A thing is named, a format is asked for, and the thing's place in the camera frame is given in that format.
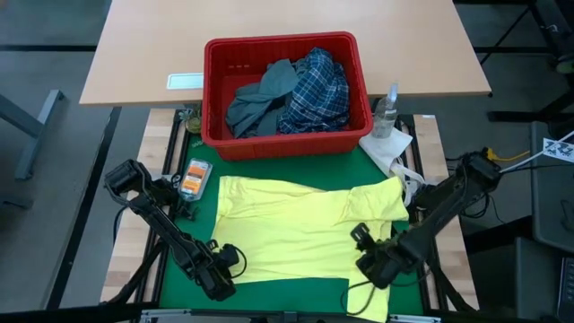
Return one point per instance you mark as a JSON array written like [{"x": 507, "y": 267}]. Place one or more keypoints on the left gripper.
[{"x": 211, "y": 269}]

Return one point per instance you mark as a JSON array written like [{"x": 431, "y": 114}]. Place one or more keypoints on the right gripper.
[{"x": 381, "y": 260}]

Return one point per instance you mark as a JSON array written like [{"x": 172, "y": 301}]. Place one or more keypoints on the yellow T-shirt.
[{"x": 291, "y": 233}]

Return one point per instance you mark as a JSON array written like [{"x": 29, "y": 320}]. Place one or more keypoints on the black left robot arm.
[{"x": 152, "y": 215}]

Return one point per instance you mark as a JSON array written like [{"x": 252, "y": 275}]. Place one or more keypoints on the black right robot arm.
[{"x": 448, "y": 206}]

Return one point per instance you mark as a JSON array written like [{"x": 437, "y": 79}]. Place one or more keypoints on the red plastic laundry bin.
[{"x": 287, "y": 148}]

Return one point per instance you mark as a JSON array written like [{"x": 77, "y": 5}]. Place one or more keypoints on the silver metal bar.
[{"x": 215, "y": 315}]

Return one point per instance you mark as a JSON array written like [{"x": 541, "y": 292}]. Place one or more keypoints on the clear box with orange label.
[{"x": 195, "y": 179}]

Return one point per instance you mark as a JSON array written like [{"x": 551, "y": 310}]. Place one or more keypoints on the dark grey cabinet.
[{"x": 511, "y": 278}]

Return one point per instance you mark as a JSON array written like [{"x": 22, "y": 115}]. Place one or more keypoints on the white tote bag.
[{"x": 385, "y": 148}]

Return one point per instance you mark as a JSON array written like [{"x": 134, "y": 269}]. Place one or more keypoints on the clear spray bottle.
[{"x": 383, "y": 116}]

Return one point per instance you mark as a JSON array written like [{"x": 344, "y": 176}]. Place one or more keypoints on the small potted succulent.
[{"x": 193, "y": 123}]

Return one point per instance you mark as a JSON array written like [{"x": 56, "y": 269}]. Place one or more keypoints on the black keyboard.
[{"x": 567, "y": 287}]

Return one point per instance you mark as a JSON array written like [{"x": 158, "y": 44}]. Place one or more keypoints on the black monitor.
[{"x": 553, "y": 202}]

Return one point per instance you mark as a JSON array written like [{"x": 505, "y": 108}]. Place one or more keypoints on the grey garment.
[{"x": 260, "y": 98}]

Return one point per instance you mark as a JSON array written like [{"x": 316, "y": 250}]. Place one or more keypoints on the blue plaid shirt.
[{"x": 318, "y": 94}]

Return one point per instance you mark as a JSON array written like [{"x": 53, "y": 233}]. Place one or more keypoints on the white rectangular desk plate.
[{"x": 185, "y": 81}]

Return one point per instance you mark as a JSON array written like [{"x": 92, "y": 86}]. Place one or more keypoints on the printed paper sheet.
[{"x": 558, "y": 150}]

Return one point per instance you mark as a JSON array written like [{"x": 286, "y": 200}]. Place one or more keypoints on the grey desk leg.
[{"x": 36, "y": 130}]

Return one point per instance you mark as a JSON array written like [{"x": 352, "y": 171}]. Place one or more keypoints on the beige wooden desk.
[{"x": 269, "y": 18}]

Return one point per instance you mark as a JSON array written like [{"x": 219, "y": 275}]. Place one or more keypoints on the black diagonal frame strut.
[
  {"x": 134, "y": 278},
  {"x": 448, "y": 287}
]

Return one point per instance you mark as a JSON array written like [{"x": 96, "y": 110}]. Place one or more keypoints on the black aluminium table frame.
[{"x": 169, "y": 143}]

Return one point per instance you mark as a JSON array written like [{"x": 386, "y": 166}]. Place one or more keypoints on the black desk leg frame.
[{"x": 515, "y": 27}]

